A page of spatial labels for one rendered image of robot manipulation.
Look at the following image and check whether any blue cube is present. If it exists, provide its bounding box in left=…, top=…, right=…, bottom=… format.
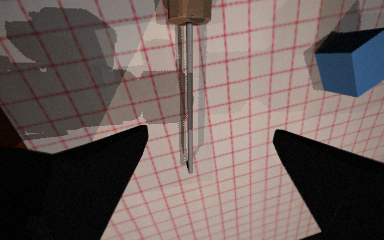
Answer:
left=315, top=28, right=384, bottom=98

